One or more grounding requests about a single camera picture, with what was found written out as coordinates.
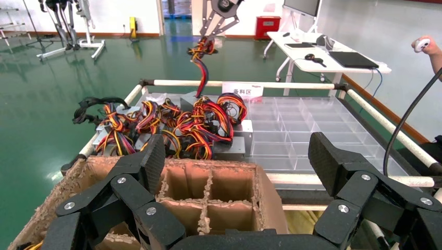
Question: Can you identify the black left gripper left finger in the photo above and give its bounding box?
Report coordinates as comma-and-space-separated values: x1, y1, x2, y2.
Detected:
55, 133, 187, 247

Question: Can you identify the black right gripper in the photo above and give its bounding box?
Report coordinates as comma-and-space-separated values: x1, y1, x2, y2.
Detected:
200, 0, 242, 41

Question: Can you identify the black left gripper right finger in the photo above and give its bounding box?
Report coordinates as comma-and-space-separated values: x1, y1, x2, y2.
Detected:
308, 132, 442, 249

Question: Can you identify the white round controller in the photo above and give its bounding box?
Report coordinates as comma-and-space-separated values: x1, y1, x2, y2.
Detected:
413, 37, 432, 54

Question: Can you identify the person forearm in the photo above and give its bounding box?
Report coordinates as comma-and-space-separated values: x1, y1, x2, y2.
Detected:
429, 52, 442, 82

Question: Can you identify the person hand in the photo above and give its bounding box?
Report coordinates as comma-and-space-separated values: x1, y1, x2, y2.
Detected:
411, 35, 442, 56

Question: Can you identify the red cabinet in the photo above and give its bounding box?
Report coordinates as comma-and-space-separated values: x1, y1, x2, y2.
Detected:
255, 16, 281, 40

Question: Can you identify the clear divided plastic tray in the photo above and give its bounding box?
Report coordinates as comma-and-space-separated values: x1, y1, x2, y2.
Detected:
241, 96, 412, 173

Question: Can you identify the white label sign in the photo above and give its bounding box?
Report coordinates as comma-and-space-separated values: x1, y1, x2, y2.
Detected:
222, 81, 264, 102

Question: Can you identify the white desk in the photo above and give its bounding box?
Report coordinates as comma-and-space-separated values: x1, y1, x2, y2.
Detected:
263, 31, 392, 97

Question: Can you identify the computer monitor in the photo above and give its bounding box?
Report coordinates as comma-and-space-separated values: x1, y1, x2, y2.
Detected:
283, 0, 324, 33

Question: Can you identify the black handheld controller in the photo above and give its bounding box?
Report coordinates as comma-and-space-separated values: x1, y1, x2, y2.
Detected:
304, 53, 327, 68

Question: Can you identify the brown divided cardboard box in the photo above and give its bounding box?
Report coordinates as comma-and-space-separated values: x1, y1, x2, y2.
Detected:
7, 155, 289, 250

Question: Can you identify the closed black laptop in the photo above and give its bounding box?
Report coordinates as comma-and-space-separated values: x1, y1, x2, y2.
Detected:
328, 51, 379, 69

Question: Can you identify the grey metal rack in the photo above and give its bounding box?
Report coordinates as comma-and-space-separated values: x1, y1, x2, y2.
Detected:
0, 7, 30, 47

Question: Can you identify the long black arm cable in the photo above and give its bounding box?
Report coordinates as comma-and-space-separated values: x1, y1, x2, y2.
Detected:
383, 67, 442, 167

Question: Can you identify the black cable bundle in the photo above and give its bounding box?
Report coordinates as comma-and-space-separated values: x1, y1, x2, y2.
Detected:
72, 96, 130, 126

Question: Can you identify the blue cable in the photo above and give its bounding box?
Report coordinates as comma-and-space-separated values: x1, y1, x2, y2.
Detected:
359, 68, 383, 115

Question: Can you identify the white stand frame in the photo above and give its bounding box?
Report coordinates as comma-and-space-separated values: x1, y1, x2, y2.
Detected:
36, 0, 106, 60

